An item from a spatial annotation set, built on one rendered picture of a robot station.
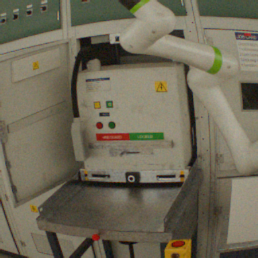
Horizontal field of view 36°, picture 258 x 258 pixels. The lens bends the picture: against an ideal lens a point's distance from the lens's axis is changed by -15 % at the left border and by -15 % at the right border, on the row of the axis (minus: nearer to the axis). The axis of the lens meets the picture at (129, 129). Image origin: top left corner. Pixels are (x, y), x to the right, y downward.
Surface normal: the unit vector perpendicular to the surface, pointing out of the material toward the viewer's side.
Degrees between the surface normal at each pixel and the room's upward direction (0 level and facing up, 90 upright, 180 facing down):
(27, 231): 90
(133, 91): 90
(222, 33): 90
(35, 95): 90
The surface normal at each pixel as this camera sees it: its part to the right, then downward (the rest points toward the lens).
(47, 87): 0.83, 0.05
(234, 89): -0.31, 0.28
